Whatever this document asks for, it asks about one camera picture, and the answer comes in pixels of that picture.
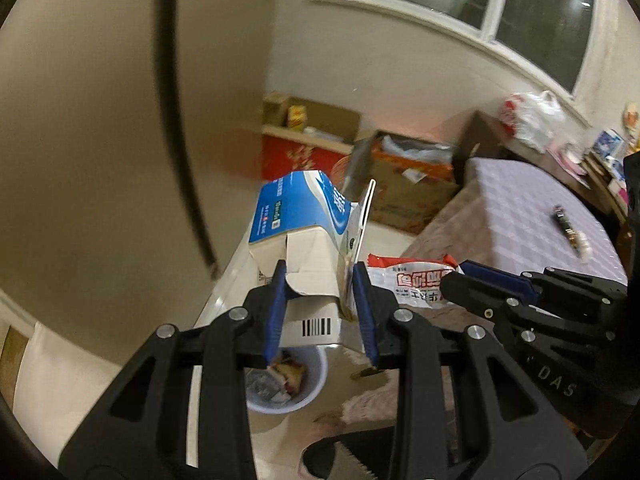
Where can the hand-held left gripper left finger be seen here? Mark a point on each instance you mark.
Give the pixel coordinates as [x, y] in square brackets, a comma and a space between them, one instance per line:
[276, 305]

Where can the red gift box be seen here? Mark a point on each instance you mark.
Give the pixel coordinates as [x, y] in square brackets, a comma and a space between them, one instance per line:
[295, 157]

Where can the clear plastic bag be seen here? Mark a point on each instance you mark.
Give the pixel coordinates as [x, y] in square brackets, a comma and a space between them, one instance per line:
[415, 149]

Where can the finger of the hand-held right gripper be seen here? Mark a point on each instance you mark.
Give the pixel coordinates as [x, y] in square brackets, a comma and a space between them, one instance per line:
[495, 275]
[470, 292]

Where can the blue white milk carton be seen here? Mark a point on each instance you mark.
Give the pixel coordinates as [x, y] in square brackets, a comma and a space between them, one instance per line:
[300, 220]

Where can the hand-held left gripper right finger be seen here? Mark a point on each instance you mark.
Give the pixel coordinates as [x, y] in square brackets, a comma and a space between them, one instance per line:
[361, 310]

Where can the pale blue plastic bin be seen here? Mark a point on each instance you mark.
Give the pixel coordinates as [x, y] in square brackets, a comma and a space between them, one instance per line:
[317, 375]

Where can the orange snack packet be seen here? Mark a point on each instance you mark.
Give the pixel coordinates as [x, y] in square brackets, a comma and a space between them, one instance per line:
[290, 372]

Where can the black slim packet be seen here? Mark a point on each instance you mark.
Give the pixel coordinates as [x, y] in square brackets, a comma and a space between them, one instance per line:
[570, 227]

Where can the beige refrigerator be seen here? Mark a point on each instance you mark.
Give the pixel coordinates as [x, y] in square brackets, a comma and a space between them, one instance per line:
[90, 135]

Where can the dark wooden cabinet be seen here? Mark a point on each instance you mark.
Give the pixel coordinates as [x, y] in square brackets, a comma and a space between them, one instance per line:
[485, 140]

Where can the crumpled silver wrapper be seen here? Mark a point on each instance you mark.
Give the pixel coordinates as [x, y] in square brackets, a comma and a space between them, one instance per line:
[265, 387]

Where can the large printed cardboard box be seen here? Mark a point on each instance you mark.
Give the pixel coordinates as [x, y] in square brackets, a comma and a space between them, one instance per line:
[405, 200]

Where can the white red plastic bag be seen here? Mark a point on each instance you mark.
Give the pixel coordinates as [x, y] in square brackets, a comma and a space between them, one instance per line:
[532, 120]

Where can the yellow box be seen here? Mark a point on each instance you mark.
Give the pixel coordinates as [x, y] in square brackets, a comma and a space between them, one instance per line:
[296, 116]

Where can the pink checked tablecloth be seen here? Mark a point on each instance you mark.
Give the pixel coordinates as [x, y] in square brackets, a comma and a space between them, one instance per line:
[515, 220]

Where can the blue white boxes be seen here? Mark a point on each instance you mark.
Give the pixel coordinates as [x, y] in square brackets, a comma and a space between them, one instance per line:
[610, 145]

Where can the red white snack wrapper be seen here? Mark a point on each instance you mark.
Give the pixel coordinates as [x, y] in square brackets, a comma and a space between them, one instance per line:
[415, 280]

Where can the flat brown cardboard box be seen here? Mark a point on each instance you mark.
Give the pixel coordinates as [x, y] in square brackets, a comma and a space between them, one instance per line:
[335, 120]

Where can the person's leg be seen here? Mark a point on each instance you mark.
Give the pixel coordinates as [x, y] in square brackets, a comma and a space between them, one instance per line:
[325, 455]

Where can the small brown cardboard box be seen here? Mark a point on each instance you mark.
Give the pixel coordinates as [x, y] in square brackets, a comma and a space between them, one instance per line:
[275, 110]

